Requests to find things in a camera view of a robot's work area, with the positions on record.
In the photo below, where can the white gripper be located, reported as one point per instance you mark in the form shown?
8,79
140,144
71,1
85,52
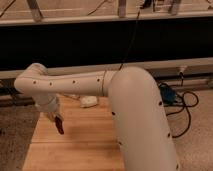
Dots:
51,109

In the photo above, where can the dark red pepper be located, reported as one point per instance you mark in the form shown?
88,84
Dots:
59,125

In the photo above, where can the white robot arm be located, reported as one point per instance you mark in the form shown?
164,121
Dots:
138,113

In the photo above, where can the small white cloth lump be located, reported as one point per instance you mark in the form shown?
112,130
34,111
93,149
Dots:
88,101

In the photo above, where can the blue power adapter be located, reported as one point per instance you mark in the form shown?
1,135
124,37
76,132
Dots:
167,94

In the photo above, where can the white metal rail frame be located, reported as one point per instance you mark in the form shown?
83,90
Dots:
156,68

